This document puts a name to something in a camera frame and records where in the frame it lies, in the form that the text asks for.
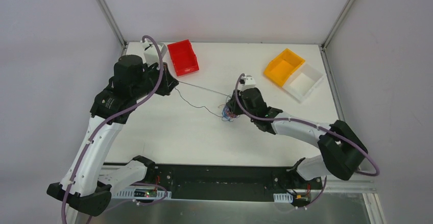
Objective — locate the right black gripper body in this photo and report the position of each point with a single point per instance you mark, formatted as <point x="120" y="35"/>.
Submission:
<point x="235" y="106"/>

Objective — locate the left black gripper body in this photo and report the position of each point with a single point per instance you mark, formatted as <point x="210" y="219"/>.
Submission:
<point x="166" y="77"/>

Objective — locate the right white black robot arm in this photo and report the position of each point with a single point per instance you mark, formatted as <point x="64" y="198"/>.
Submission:
<point x="341" y="151"/>

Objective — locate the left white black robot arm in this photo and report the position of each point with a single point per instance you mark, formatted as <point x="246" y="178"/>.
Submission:
<point x="132" y="84"/>

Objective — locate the red plastic bin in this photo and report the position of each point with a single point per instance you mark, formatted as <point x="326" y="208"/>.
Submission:
<point x="183" y="57"/>

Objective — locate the yellow plastic bin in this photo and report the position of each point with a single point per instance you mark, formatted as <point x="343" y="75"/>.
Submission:
<point x="282" y="67"/>

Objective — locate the white plastic bin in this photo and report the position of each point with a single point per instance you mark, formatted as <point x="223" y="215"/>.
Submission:
<point x="303" y="82"/>

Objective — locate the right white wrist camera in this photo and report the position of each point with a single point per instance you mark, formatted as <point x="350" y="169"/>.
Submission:
<point x="246" y="82"/>

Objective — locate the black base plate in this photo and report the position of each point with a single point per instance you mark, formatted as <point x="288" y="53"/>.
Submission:
<point x="224" y="183"/>

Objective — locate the right white cable duct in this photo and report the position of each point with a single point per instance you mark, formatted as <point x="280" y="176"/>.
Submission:
<point x="282" y="198"/>

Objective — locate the white cable duct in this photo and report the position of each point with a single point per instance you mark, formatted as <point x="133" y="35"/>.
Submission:
<point x="282" y="198"/>
<point x="142" y="194"/>

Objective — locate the left white cable duct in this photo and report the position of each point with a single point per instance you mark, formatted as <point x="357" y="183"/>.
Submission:
<point x="142" y="194"/>

